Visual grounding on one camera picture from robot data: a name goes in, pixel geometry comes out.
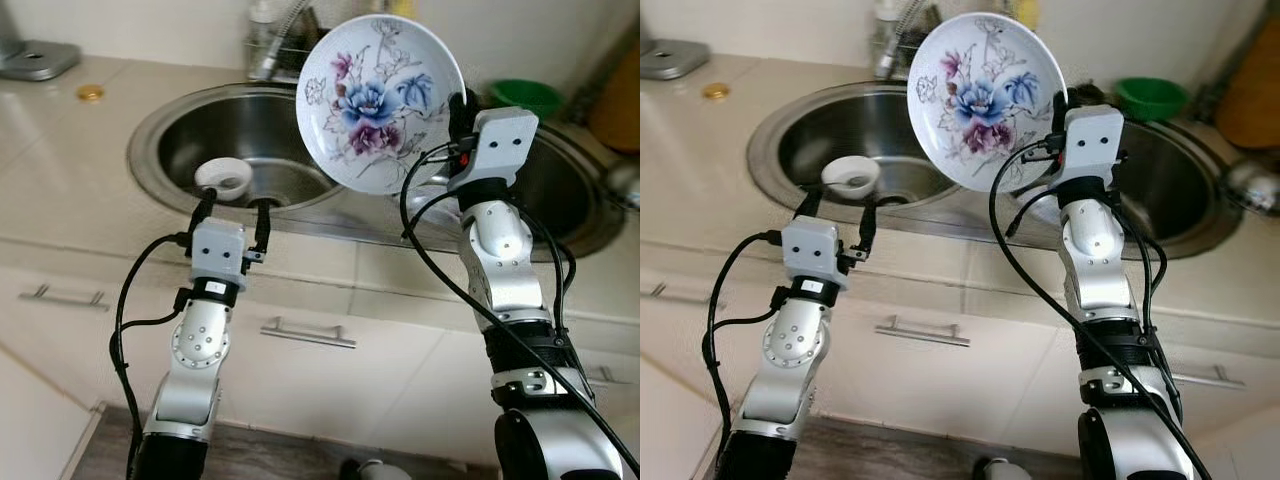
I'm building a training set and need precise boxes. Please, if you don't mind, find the stainless steel double sink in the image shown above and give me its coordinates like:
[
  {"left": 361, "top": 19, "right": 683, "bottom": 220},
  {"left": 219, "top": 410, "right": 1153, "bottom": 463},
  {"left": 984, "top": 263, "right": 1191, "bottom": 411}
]
[
  {"left": 748, "top": 80, "right": 1246, "bottom": 261},
  {"left": 128, "top": 80, "right": 629, "bottom": 263}
]

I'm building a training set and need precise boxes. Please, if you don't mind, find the large white floral plate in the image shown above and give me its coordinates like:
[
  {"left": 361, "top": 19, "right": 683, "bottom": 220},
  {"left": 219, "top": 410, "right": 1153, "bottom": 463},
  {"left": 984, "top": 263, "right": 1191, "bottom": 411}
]
[
  {"left": 297, "top": 15, "right": 467, "bottom": 196},
  {"left": 907, "top": 12, "right": 1069, "bottom": 193}
]

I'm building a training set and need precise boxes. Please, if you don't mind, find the green plastic bowl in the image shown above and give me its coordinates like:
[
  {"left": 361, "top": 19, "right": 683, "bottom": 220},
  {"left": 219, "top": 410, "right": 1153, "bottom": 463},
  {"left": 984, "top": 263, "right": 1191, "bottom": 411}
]
[
  {"left": 490, "top": 78, "right": 563, "bottom": 119},
  {"left": 1113, "top": 77, "right": 1189, "bottom": 123}
]

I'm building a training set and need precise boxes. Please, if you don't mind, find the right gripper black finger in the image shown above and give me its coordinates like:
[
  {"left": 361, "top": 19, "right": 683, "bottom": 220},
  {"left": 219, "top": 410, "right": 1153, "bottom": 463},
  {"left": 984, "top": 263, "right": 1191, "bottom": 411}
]
[
  {"left": 1050, "top": 88, "right": 1077, "bottom": 141},
  {"left": 447, "top": 90, "right": 481, "bottom": 151}
]

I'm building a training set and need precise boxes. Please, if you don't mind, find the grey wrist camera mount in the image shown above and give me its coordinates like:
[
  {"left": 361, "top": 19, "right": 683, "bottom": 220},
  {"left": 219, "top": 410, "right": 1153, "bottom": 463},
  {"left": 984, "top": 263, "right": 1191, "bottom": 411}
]
[
  {"left": 450, "top": 107, "right": 539, "bottom": 191},
  {"left": 782, "top": 215, "right": 849, "bottom": 293},
  {"left": 190, "top": 218, "right": 248, "bottom": 286},
  {"left": 1060, "top": 105, "right": 1126, "bottom": 186}
]

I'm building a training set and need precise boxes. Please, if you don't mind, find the beige kitchen base cabinet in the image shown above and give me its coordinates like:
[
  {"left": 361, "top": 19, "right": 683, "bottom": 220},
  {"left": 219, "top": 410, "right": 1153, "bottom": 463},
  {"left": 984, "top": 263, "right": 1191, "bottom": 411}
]
[
  {"left": 0, "top": 235, "right": 641, "bottom": 471},
  {"left": 640, "top": 235, "right": 1280, "bottom": 471}
]

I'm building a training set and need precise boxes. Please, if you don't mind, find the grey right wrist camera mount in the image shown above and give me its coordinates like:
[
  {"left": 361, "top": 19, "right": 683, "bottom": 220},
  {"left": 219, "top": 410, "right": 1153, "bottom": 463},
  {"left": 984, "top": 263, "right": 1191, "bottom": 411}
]
[
  {"left": 1060, "top": 105, "right": 1126, "bottom": 186},
  {"left": 450, "top": 107, "right": 539, "bottom": 191}
]

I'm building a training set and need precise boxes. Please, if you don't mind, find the grey robot right foot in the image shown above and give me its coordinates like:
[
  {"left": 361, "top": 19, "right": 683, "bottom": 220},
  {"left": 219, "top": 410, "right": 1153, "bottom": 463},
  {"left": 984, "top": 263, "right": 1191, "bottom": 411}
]
[
  {"left": 975, "top": 458, "right": 1041, "bottom": 480},
  {"left": 340, "top": 458, "right": 411, "bottom": 480}
]

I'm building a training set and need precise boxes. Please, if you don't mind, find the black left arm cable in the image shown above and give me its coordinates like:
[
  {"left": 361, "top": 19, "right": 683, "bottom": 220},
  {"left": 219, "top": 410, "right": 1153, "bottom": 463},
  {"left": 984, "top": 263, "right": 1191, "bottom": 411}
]
[
  {"left": 112, "top": 232, "right": 201, "bottom": 480},
  {"left": 702, "top": 230, "right": 791, "bottom": 480}
]

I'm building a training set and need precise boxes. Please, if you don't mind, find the round wooden cutting board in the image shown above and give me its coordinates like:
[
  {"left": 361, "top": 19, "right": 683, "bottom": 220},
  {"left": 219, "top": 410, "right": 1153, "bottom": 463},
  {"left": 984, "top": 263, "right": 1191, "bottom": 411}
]
[
  {"left": 1215, "top": 45, "right": 1280, "bottom": 151},
  {"left": 590, "top": 50, "right": 641, "bottom": 153}
]

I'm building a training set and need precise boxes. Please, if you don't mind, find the silver metal strainer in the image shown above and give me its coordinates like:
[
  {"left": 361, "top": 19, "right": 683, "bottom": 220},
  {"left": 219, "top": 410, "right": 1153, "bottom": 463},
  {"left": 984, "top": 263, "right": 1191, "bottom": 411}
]
[
  {"left": 1222, "top": 160, "right": 1280, "bottom": 216},
  {"left": 600, "top": 160, "right": 641, "bottom": 211}
]

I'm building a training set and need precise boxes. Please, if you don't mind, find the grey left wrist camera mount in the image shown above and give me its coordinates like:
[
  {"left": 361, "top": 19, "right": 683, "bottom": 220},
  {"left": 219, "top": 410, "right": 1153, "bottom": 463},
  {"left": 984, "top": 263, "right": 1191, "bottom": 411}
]
[
  {"left": 782, "top": 215, "right": 849, "bottom": 293},
  {"left": 190, "top": 218, "right": 248, "bottom": 286}
]

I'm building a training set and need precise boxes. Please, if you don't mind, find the chrome sink faucet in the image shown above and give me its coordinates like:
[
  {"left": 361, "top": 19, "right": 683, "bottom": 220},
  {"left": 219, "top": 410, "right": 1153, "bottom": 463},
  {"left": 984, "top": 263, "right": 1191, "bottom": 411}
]
[
  {"left": 255, "top": 0, "right": 313, "bottom": 81},
  {"left": 878, "top": 0, "right": 936, "bottom": 79}
]

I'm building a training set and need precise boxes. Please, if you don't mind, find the metal wire dish rack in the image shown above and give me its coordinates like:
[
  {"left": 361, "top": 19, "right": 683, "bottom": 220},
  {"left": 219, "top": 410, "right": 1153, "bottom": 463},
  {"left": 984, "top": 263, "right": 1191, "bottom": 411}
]
[
  {"left": 868, "top": 10, "right": 926, "bottom": 79},
  {"left": 245, "top": 10, "right": 306, "bottom": 81}
]

